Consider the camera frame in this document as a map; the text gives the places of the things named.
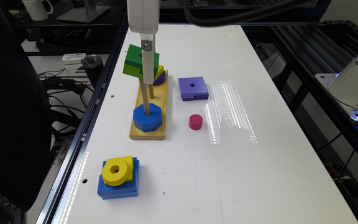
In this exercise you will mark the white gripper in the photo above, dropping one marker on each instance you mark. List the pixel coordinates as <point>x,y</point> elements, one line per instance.
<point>143,18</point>

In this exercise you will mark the green square block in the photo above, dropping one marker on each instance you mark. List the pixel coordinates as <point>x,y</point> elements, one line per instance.
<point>133,62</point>

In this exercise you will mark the small yellow block on peg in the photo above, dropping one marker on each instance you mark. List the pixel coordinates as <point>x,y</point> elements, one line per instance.
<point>159,71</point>

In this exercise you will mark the purple round block on peg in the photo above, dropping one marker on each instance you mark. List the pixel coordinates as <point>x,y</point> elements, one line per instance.
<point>160,79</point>

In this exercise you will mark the purple square block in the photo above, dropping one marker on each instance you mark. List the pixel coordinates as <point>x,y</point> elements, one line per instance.
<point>193,88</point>

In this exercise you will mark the blue octagon block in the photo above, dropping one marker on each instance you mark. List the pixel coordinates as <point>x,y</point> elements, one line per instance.
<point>147,123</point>

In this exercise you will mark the magenta cylinder block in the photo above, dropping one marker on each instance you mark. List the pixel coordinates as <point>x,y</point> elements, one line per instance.
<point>195,122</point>

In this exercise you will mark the blue square block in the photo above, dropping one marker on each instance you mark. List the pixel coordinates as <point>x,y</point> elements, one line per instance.
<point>127,189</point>

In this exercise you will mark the middle wooden peg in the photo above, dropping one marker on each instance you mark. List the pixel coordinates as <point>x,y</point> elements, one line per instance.
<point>150,91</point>

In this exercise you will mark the wooden peg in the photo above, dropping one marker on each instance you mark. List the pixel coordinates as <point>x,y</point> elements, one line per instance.
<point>145,97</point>
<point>150,91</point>

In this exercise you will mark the front wooden peg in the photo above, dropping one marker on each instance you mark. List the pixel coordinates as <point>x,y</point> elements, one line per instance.
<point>145,97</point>

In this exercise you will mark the black tumbler cup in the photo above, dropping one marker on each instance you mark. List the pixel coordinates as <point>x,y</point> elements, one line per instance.
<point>93,66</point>

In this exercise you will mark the monitor stand base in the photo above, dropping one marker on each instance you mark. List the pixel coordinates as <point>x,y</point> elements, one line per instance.
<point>86,14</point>

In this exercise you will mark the white remote device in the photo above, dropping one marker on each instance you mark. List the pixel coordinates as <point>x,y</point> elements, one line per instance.
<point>70,59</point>

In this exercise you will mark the white mug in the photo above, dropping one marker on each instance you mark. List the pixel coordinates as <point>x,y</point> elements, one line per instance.
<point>36,9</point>

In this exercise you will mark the black office chair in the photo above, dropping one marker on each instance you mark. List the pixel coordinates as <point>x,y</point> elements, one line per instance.
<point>25,130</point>

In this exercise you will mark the yellow ring block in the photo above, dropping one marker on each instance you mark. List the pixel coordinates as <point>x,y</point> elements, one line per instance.
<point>115,172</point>

